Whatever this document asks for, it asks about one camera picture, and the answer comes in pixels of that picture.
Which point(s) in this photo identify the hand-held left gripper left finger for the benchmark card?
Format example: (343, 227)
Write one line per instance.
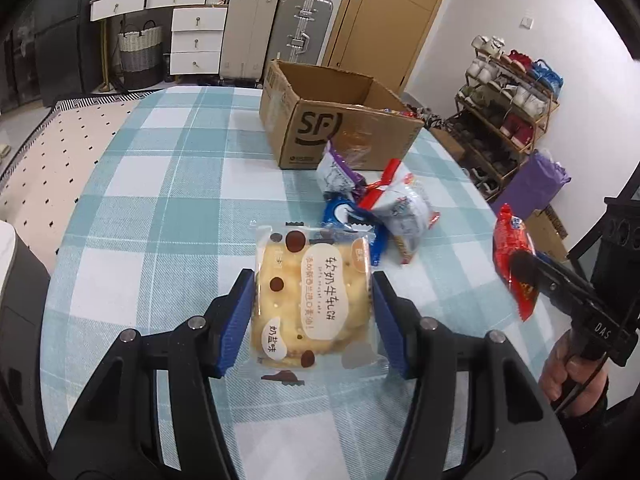
(235, 330)

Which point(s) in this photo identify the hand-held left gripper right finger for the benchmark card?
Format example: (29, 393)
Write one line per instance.
(392, 330)

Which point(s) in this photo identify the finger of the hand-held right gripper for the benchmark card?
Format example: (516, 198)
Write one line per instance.
(555, 285)

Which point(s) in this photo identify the red snack packet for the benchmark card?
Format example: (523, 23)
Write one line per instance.
(510, 240)

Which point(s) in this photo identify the yellow cracker packet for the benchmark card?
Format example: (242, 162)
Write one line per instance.
(310, 300)

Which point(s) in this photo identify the red white snack bag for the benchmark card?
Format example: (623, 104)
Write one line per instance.
(405, 210)

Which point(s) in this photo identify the blue cookie packet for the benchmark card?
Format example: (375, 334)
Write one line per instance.
(345, 212)

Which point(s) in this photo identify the purple white snack packet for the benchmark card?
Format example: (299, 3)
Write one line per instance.
(337, 172)

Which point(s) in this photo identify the brown cardboard box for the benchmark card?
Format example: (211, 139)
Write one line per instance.
(300, 130)

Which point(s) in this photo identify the person's right hand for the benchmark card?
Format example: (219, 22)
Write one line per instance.
(555, 375)

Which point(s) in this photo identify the flat printed cardboard box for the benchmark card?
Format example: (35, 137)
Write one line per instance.
(550, 232)

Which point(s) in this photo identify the purple bag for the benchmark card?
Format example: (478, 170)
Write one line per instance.
(530, 185)

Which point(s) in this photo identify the wooden shoe rack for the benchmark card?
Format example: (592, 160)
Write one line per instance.
(542, 125)

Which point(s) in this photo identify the small cardboard box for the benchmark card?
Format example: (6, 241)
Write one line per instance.
(450, 145)

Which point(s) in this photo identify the assorted sneakers group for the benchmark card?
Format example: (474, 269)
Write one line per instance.
(510, 95)

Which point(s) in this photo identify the pile of shoes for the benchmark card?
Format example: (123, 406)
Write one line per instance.
(430, 117)

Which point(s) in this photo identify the beige dotted rug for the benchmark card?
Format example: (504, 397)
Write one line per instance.
(60, 160)

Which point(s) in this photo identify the woven laundry basket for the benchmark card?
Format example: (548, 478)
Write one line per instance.
(141, 55)

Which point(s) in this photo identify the beige suitcase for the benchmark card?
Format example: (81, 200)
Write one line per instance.
(250, 35)

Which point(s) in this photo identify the white drawer desk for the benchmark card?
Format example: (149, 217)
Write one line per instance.
(195, 30)

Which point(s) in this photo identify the silver suitcase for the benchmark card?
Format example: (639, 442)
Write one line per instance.
(300, 30)

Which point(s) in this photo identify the wooden door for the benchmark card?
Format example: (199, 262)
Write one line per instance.
(385, 15)

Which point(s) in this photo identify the black refrigerator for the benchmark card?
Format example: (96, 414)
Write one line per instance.
(60, 35)

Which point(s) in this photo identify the white light switch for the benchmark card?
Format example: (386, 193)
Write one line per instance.
(526, 22)

